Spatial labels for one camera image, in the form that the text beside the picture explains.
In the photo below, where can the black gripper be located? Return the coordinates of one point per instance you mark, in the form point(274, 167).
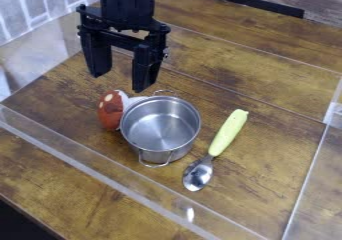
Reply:
point(123, 22)

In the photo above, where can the green handled metal spoon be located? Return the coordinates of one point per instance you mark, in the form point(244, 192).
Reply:
point(198, 173)

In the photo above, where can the red toy mushroom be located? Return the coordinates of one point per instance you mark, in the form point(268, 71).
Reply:
point(113, 104)

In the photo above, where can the small steel pot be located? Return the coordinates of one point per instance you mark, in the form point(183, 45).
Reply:
point(161, 125)

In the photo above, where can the clear acrylic front barrier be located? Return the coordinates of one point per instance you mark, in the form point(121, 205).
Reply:
point(173, 205)

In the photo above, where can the clear acrylic right panel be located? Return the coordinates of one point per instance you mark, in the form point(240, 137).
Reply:
point(316, 219)

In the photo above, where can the black wall strip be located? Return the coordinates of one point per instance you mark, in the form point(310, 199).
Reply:
point(273, 7)

